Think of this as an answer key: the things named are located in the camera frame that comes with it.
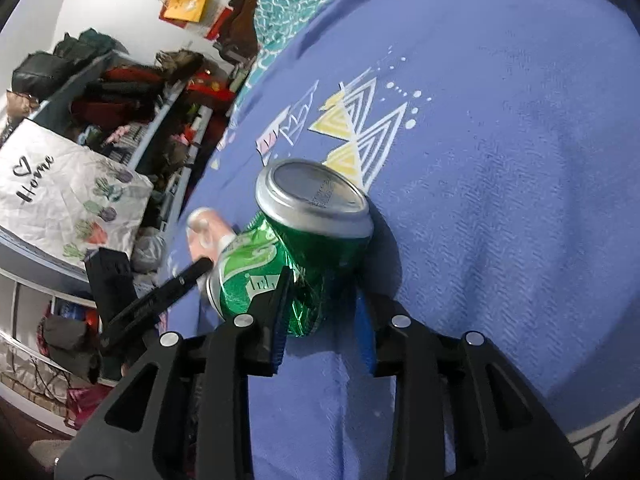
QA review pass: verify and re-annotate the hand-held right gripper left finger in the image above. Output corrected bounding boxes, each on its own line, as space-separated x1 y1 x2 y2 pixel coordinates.
54 265 296 480

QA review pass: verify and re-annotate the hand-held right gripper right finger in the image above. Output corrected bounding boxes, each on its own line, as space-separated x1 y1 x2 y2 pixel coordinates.
354 292 586 480

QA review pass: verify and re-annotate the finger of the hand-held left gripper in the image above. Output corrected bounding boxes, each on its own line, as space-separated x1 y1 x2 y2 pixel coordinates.
100 257 215 356

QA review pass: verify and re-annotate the clear pink plastic cup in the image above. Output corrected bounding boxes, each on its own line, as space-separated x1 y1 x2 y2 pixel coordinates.
186 206 236 263

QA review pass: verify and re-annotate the crushed green drink can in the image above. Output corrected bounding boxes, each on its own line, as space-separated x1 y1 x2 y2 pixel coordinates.
206 158 375 337

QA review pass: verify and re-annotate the grey plastic bag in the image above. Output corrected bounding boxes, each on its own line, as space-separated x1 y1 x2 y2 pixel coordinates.
131 235 166 273

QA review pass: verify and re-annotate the dark cloth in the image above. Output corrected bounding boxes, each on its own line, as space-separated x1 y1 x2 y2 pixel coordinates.
37 312 101 381

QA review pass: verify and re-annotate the white shelf cabinet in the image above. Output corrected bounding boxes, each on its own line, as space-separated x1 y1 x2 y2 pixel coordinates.
0 267 121 431

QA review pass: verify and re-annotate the white cactus print bag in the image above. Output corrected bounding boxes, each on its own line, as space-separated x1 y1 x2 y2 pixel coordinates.
0 120 153 266

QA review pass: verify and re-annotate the grey shelf unit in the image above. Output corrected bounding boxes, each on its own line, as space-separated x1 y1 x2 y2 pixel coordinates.
0 50 216 281

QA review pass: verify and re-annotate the blue printed blanket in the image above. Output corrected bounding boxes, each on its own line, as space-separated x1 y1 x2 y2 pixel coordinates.
160 0 640 480

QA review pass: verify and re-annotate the black handbag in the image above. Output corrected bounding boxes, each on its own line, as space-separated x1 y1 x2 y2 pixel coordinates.
11 52 76 96

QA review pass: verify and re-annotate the brown handbag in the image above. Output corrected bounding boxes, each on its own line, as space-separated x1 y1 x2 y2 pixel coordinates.
155 50 203 81

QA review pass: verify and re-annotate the dark green bag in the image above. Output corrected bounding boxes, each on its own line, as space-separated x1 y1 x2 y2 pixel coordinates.
52 28 128 61

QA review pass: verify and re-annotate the red paper bag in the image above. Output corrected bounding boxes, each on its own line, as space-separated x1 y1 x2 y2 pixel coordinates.
205 7 233 41

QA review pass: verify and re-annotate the brown wooden headboard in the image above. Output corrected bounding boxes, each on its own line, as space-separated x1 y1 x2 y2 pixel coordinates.
227 0 301 61

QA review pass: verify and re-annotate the teal patterned cloth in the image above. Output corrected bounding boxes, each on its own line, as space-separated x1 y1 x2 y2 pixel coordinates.
252 0 371 81

